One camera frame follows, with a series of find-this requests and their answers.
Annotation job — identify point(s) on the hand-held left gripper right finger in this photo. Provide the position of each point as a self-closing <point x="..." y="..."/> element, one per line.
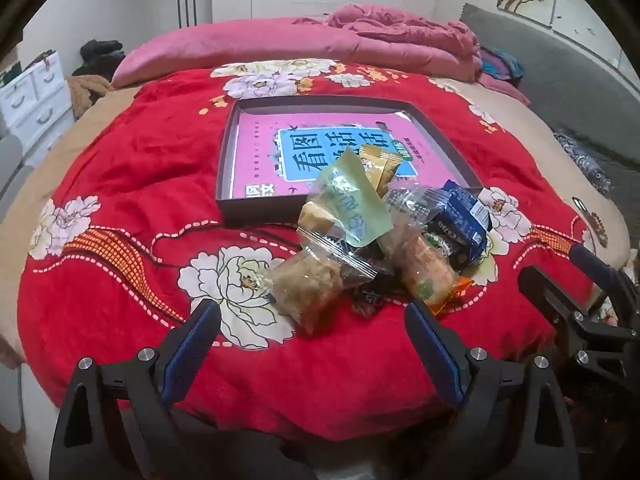
<point x="432" y="345"/>

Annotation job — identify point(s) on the blue snack packet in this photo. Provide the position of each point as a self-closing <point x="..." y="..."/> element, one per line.
<point x="460" y="220"/>

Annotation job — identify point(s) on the white drawer cabinet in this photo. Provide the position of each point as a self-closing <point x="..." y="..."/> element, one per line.
<point x="35" y="100"/>

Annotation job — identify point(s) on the brown plush blanket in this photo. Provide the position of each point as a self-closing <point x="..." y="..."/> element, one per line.
<point x="85" y="92"/>

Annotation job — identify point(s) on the green pastry packet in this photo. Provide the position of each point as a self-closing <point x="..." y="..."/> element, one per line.
<point x="350" y="200"/>

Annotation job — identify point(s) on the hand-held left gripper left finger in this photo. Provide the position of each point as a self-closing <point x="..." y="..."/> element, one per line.
<point x="195" y="345"/>

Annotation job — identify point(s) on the colourful folded clothes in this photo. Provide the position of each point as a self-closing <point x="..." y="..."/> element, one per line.
<point x="500" y="62"/>

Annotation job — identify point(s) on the dark clothes pile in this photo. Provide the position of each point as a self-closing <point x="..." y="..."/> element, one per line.
<point x="100" y="52"/>

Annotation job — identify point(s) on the grey padded headboard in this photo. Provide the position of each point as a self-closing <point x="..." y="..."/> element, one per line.
<point x="550" y="75"/>

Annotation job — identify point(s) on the grey box tray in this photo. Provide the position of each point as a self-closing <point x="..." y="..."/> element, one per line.
<point x="260" y="212"/>

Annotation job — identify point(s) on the clear packet brown cake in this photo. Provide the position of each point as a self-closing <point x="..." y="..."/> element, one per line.
<point x="305" y="285"/>

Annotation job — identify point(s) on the orange cracker packet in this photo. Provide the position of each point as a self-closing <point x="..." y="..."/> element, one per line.
<point x="425" y="270"/>

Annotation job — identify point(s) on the red floral blanket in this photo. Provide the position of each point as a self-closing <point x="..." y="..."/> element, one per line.
<point x="125" y="185"/>

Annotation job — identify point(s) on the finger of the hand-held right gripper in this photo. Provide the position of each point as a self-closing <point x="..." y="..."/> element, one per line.
<point x="545" y="290"/>
<point x="592" y="262"/>

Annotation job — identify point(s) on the small gold snack packet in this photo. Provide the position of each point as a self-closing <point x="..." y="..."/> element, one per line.
<point x="382" y="167"/>

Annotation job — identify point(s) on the long pink pillow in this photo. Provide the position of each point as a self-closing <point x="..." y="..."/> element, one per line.
<point x="200" y="45"/>

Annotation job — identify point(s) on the grey patterned cloth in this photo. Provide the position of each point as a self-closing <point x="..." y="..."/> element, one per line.
<point x="585" y="160"/>

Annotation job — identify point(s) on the clear candy packet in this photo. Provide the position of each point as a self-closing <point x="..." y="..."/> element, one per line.
<point x="415" y="200"/>

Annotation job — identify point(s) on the pink quilt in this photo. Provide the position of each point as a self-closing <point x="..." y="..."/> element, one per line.
<point x="410" y="40"/>

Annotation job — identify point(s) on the pink book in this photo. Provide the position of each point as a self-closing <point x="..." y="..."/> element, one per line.
<point x="260" y="160"/>

